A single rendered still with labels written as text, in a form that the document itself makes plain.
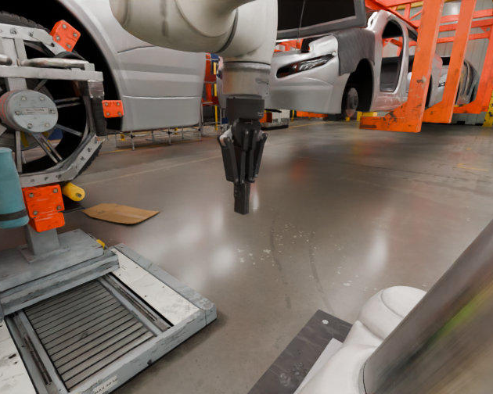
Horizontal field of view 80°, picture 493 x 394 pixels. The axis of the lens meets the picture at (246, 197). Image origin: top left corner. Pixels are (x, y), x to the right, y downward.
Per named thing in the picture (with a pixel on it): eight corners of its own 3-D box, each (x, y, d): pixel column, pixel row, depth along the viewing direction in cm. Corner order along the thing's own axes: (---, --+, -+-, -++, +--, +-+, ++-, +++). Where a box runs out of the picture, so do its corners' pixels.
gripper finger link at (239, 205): (247, 183, 61) (245, 184, 61) (246, 214, 63) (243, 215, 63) (237, 180, 63) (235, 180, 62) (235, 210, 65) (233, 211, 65)
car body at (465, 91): (417, 104, 1172) (423, 66, 1128) (474, 105, 1053) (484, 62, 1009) (369, 106, 825) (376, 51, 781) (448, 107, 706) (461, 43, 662)
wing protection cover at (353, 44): (348, 80, 356) (354, 32, 340) (374, 79, 337) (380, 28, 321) (319, 77, 307) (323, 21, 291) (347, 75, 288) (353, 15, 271)
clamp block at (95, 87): (94, 96, 107) (91, 80, 106) (105, 95, 102) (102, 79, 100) (79, 96, 104) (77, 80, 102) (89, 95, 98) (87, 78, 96)
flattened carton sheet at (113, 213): (110, 204, 263) (109, 200, 262) (159, 213, 241) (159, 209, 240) (80, 215, 236) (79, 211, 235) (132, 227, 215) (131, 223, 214)
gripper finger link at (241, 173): (250, 129, 57) (245, 129, 56) (246, 184, 60) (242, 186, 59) (235, 127, 59) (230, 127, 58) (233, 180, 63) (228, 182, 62)
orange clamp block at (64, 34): (63, 55, 115) (74, 36, 116) (70, 53, 110) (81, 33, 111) (44, 41, 110) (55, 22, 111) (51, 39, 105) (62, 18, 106)
